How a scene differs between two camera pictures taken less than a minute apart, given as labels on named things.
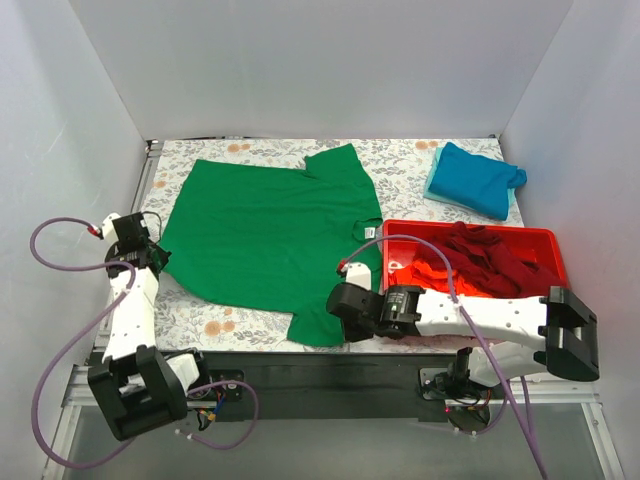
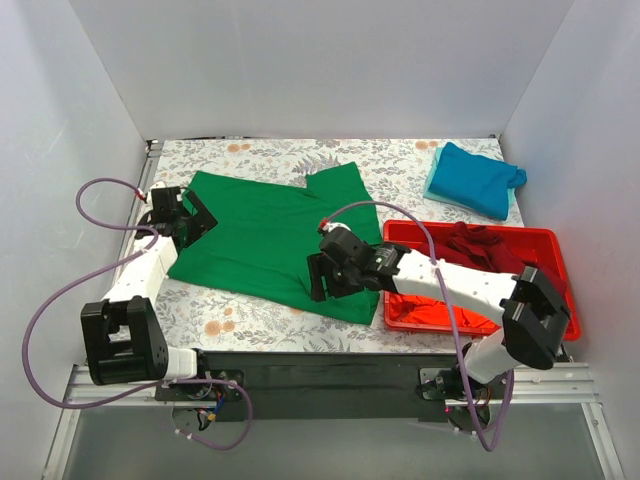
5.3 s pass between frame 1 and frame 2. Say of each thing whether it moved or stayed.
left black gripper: moved
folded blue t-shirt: stayed
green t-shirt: moved
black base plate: stayed
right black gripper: moved
